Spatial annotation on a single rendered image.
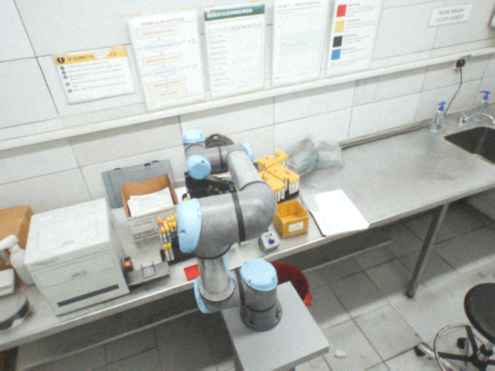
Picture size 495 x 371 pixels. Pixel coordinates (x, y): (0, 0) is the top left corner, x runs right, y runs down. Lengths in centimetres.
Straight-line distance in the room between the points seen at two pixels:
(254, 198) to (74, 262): 79
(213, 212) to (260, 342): 63
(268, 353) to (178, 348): 119
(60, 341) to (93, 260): 100
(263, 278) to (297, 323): 25
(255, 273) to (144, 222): 71
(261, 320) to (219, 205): 58
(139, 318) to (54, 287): 85
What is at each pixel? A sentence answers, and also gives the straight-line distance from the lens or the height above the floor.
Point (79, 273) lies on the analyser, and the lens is 142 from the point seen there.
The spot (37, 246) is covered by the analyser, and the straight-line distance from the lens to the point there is 142.
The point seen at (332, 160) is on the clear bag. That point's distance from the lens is 210.
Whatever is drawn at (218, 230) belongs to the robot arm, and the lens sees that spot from 76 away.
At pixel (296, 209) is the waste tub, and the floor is 91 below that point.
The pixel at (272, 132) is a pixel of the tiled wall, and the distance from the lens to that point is 204.
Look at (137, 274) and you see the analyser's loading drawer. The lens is 153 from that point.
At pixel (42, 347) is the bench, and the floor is 27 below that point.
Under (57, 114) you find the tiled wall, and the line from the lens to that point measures 178.
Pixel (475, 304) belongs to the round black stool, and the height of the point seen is 65.
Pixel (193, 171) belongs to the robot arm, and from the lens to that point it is 111.
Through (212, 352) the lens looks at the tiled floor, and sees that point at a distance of 232.
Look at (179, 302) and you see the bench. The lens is 221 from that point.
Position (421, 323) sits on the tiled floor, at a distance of 259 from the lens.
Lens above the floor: 201
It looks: 36 degrees down
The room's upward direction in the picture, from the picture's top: 4 degrees counter-clockwise
